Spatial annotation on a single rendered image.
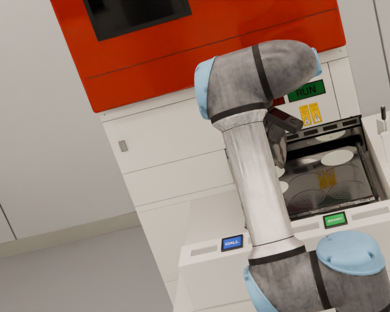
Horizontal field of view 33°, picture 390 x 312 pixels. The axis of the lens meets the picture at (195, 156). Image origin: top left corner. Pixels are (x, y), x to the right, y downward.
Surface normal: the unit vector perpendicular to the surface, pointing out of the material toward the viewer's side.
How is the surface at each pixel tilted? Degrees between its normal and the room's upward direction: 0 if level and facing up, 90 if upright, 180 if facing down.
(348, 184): 0
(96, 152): 90
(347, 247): 6
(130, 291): 0
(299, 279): 43
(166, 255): 90
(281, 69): 79
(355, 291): 90
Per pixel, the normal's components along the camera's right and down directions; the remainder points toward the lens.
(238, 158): -0.56, 0.07
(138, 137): -0.07, 0.41
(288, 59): 0.34, -0.21
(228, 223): -0.29, -0.88
